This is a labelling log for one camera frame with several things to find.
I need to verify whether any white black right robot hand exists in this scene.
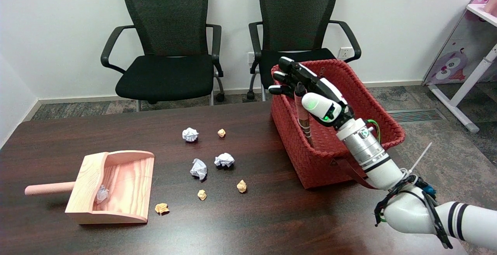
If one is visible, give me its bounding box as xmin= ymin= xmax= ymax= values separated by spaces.
xmin=268 ymin=56 xmax=355 ymax=128

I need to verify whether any wooden dustpan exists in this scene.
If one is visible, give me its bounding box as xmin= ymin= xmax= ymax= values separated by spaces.
xmin=24 ymin=150 xmax=155 ymax=225

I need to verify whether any broom with pink handle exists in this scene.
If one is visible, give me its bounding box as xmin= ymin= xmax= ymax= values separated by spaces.
xmin=294 ymin=83 xmax=315 ymax=147

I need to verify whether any red woven basket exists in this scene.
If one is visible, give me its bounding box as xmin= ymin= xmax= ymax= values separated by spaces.
xmin=271 ymin=59 xmax=405 ymax=190

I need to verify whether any white zip tie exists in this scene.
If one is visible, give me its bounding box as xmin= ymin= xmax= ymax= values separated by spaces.
xmin=408 ymin=142 xmax=433 ymax=174

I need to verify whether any green robot cable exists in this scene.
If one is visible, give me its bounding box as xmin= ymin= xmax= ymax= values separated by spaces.
xmin=367 ymin=119 xmax=381 ymax=143

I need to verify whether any pink white children's desk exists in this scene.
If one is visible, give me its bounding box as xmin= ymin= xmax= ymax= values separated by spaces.
xmin=422 ymin=0 xmax=497 ymax=133

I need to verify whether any floor vent grille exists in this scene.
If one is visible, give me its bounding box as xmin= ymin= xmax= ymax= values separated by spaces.
xmin=388 ymin=109 xmax=447 ymax=123

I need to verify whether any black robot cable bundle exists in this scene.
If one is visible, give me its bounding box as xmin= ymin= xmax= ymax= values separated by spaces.
xmin=374 ymin=175 xmax=453 ymax=249

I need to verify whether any black mesh office chair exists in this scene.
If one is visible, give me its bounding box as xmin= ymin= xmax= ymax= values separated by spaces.
xmin=248 ymin=0 xmax=361 ymax=101
xmin=101 ymin=0 xmax=226 ymax=112

